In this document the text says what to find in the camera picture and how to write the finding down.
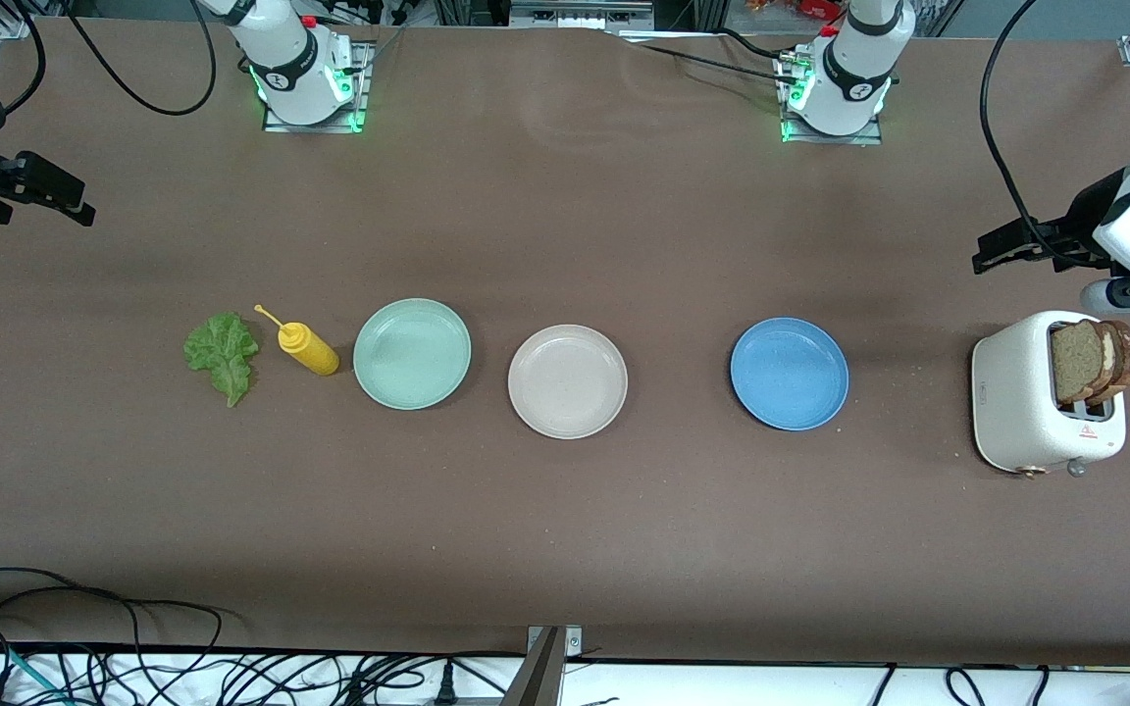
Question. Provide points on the grey equipment box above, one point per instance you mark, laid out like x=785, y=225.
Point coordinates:
x=580, y=15

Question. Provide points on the brown bread slice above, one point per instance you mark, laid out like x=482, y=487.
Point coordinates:
x=1075, y=361
x=1126, y=358

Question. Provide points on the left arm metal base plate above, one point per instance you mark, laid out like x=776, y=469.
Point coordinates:
x=864, y=138

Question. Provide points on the blue round plate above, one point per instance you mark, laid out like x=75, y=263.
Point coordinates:
x=789, y=373

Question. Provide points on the red package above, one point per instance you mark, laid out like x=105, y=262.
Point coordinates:
x=800, y=8

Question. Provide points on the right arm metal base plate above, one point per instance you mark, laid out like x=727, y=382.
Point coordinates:
x=361, y=98

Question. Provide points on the beige round plate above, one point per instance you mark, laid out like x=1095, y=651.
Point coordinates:
x=567, y=382

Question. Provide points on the metal bracket plate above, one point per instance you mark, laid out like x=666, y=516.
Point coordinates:
x=574, y=642

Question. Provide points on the yellow mustard squeeze bottle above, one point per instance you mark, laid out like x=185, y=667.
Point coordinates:
x=310, y=351

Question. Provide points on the white two-slot toaster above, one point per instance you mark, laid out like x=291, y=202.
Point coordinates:
x=1011, y=392

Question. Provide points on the green round plate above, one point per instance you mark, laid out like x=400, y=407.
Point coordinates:
x=412, y=353

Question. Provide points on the grey metal post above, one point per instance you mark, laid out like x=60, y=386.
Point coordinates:
x=538, y=679

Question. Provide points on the green lettuce leaf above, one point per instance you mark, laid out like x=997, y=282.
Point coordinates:
x=222, y=353

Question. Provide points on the black power plug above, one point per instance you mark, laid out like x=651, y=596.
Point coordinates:
x=444, y=686

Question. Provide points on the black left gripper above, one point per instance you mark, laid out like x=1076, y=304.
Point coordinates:
x=1083, y=224

